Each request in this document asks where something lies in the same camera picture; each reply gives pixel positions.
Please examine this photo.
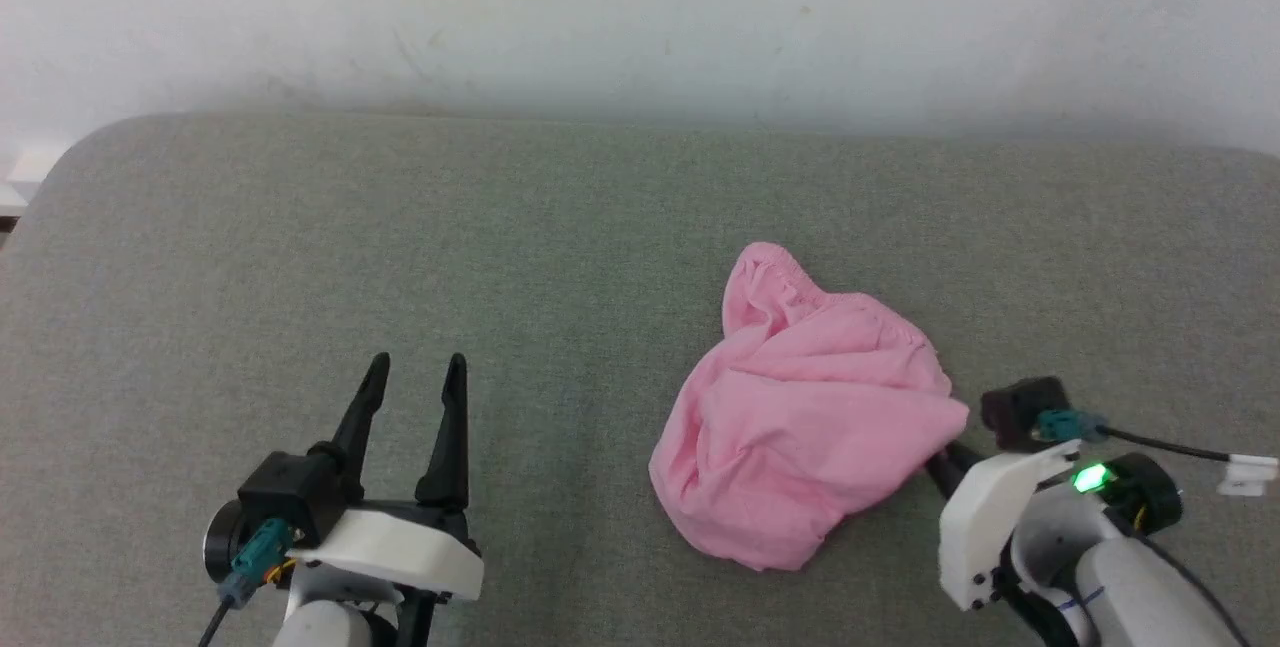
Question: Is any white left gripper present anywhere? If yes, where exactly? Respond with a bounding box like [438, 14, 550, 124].
[290, 352, 487, 647]

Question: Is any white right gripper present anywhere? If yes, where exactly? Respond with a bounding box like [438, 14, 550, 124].
[924, 440, 1083, 614]

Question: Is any pink garment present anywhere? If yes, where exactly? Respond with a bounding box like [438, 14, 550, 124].
[648, 242, 970, 572]

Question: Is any grey fabric sofa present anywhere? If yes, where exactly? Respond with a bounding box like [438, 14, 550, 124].
[0, 111, 1280, 647]

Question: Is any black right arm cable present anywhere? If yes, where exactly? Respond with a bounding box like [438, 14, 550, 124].
[1036, 408, 1280, 499]

